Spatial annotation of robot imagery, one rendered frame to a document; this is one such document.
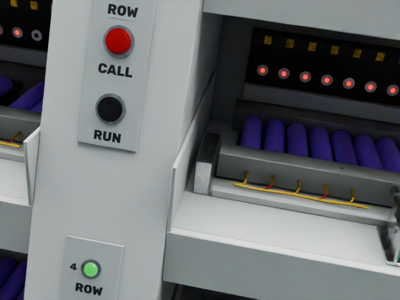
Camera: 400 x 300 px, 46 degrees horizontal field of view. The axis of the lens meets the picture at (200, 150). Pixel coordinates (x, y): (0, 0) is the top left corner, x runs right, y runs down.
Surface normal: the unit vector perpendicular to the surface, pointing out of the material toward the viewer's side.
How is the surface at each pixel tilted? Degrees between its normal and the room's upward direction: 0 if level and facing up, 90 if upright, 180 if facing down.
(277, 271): 109
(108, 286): 90
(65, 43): 90
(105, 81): 90
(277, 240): 19
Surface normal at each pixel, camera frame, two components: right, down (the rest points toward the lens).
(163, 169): -0.11, 0.15
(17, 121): -0.16, 0.46
